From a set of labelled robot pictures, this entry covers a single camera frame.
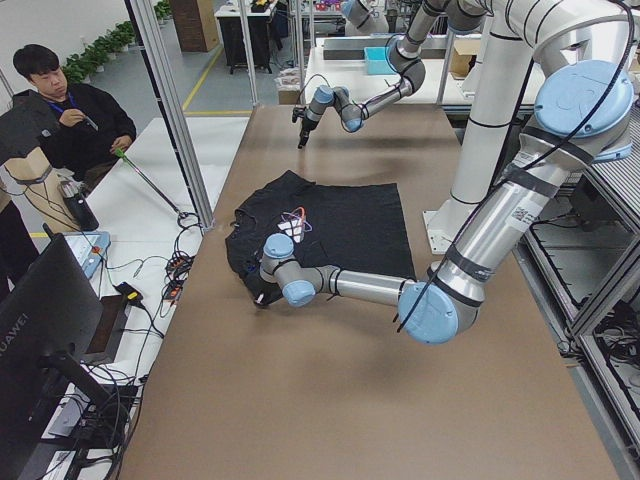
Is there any green handled grabber stick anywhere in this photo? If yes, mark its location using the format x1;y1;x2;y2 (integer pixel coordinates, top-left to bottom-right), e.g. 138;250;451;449
114;148;196;226

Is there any cardboard box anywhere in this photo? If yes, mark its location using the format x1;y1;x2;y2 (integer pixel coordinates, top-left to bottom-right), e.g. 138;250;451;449
449;39;481;79

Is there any black Huawei monitor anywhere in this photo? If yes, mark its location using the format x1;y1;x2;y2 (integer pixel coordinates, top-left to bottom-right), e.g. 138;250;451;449
1;234;109;479

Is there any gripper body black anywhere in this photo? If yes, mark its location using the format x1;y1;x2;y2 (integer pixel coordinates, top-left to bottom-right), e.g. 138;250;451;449
254;283;281;306
301;117;315;135

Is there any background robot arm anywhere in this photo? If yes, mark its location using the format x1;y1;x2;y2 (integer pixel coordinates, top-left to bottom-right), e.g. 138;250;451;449
341;0;389;36

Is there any blue plastic bin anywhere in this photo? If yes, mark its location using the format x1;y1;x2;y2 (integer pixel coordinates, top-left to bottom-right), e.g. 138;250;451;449
364;46;397;76

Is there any grey orange usb hub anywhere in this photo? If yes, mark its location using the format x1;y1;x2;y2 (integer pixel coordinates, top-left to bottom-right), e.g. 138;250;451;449
162;283;183;303
165;253;194;278

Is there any seated man in black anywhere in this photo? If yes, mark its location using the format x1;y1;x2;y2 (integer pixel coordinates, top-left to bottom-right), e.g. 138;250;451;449
13;44;137;192

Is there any aluminium frame post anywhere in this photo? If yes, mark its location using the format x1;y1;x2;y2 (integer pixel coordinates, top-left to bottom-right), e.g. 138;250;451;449
124;0;214;233

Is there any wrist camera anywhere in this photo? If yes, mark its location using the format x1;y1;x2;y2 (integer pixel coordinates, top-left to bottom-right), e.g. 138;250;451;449
292;106;306;123

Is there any black t-shirt with logo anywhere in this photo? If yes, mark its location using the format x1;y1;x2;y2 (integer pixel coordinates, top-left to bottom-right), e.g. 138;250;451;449
225;170;416;298

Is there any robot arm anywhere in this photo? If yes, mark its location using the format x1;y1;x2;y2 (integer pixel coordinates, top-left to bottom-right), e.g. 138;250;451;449
259;1;636;344
292;1;486;148

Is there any teach pendant blue grey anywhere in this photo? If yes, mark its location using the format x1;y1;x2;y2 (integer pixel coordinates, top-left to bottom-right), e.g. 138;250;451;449
63;231;111;279

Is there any black power adapter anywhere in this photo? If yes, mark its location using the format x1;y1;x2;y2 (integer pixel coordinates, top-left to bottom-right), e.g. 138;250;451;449
114;282;143;304

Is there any black water bottle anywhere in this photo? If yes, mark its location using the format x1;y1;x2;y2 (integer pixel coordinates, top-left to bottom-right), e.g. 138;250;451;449
60;180;99;231

